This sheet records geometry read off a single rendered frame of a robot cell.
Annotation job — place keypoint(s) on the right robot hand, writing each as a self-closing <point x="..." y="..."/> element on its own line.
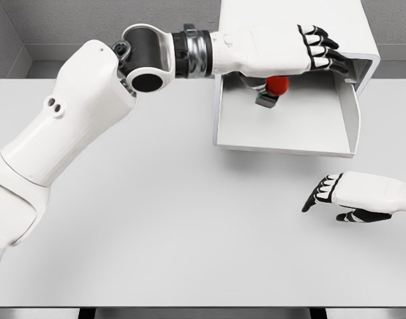
<point x="362" y="191"/>

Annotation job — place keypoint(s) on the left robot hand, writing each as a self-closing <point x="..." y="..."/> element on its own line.
<point x="275" y="50"/>

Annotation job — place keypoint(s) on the red-knob load switch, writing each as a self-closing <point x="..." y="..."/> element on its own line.
<point x="277" y="85"/>

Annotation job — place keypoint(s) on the white cabinet drawer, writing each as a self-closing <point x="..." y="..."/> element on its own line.
<point x="289" y="133"/>

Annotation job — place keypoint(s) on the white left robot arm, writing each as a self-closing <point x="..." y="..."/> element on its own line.
<point x="89" y="99"/>

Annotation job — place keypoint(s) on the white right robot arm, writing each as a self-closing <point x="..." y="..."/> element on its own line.
<point x="405" y="196"/>

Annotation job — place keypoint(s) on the white tabletop storage cabinet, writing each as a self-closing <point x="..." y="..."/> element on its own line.
<point x="289" y="13"/>

